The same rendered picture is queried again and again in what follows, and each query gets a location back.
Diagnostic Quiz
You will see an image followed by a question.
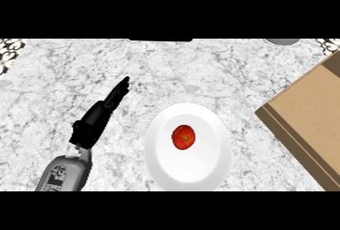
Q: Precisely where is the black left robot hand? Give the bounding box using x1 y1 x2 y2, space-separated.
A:
68 75 131 150

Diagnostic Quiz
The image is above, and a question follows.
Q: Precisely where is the red can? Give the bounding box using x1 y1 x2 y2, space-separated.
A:
170 124 196 151

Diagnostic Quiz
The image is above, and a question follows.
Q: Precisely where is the white plate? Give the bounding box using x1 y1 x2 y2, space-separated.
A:
143 102 233 192

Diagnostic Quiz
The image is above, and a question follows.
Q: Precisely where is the brown cardboard box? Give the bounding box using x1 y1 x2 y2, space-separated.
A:
254 49 340 192

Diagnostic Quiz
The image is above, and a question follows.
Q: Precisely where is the grey round object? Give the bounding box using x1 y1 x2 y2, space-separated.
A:
264 38 300 47

